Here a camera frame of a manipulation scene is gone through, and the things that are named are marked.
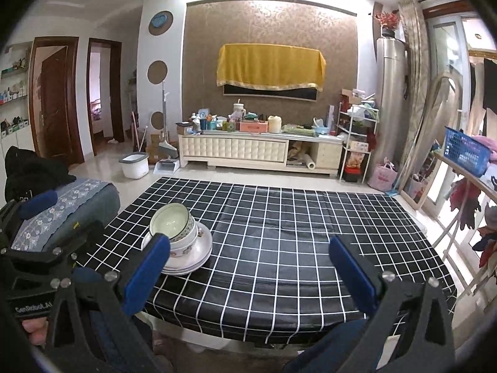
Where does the white stick vacuum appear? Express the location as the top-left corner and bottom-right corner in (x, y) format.
(160, 80), (172, 144)

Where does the brown wooden door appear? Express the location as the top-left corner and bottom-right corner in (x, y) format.
(29, 37), (85, 164)

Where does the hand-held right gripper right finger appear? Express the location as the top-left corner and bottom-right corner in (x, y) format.
(328, 234), (457, 373)

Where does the pale green bowl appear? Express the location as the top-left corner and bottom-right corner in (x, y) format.
(149, 203), (192, 242)

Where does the grey dustpan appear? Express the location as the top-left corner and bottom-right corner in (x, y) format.
(153, 142), (181, 175)

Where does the pink bag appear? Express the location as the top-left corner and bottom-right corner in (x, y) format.
(368, 158), (399, 192)

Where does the pink box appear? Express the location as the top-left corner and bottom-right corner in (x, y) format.
(239, 120), (269, 133)

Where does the yellow cloth cover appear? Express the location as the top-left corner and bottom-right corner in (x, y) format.
(216, 44), (327, 91)

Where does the white bucket with grey rim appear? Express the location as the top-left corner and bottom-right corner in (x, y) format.
(118, 152), (151, 180)

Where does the silver standing air conditioner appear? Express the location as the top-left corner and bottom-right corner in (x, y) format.
(375, 37), (409, 166)

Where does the person's left hand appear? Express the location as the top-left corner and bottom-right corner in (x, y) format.
(21, 316), (49, 346)

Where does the vase with red flowers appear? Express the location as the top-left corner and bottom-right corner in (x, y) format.
(374, 11), (401, 39)

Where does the black checked tablecloth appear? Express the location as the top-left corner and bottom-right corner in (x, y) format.
(75, 177), (458, 346)

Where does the cream TV cabinet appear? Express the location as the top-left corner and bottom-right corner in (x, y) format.
(178, 131), (344, 178)

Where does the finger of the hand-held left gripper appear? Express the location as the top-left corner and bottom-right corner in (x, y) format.
(0, 190), (60, 237)
(0, 219), (105, 270)

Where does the white bowl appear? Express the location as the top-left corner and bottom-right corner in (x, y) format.
(167, 218), (198, 251)

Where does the chair with grey patterned cover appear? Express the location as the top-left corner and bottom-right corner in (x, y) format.
(11, 178), (122, 253)

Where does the red garment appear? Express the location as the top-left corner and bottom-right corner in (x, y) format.
(449, 179), (483, 231)

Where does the white metal shelf rack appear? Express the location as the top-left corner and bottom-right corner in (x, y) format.
(337, 100), (380, 184)

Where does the black jacket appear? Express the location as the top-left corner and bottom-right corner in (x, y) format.
(4, 145), (77, 203)

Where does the person's left leg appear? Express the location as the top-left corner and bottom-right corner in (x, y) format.
(74, 268), (173, 373)

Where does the cardboard box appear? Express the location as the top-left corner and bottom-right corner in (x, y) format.
(145, 134), (168, 164)

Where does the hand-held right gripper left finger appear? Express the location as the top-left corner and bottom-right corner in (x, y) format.
(44, 233), (173, 373)

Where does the blue plastic basket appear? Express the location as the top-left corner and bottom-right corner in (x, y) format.
(443, 126), (492, 178)

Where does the white drying rack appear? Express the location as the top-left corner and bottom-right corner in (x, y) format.
(430, 150), (497, 301)

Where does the black wall television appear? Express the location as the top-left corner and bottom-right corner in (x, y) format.
(223, 83), (320, 103)

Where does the white plate with cartoon print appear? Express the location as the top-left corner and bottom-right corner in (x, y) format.
(142, 221), (213, 272)

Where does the wall shelf with small things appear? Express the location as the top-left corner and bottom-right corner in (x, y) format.
(0, 43), (32, 137)

